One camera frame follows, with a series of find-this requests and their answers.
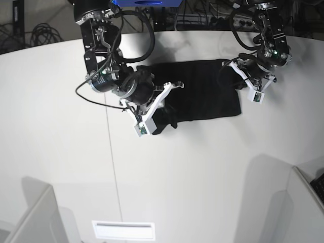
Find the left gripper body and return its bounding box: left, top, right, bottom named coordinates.
left=229, top=59, right=277, bottom=93

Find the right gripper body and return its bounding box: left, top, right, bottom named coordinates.
left=118, top=72, right=175, bottom=124

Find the black T-shirt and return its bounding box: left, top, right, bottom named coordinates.
left=140, top=59, right=242, bottom=135

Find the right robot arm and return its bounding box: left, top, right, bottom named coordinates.
left=72, top=1, right=184, bottom=124

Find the blue box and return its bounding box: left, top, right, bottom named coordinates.
left=112, top=0, right=182, bottom=8

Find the black keyboard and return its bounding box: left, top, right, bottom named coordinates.
left=310, top=174, right=324, bottom=203

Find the white bin right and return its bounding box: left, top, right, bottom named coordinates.
left=269, top=167, right=323, bottom=242

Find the white bin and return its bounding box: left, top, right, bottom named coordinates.
left=1, top=177, right=82, bottom=242
left=269, top=167, right=323, bottom=242

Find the white bin left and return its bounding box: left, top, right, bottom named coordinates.
left=1, top=177, right=82, bottom=242

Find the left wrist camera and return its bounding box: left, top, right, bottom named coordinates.
left=248, top=89, right=265, bottom=104

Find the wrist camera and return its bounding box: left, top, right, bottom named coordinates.
left=248, top=89, right=265, bottom=104
left=134, top=119, right=157, bottom=137

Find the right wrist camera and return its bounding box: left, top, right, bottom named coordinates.
left=134, top=119, right=157, bottom=137

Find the coiled black cable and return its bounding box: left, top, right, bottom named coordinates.
left=30, top=23, right=64, bottom=48

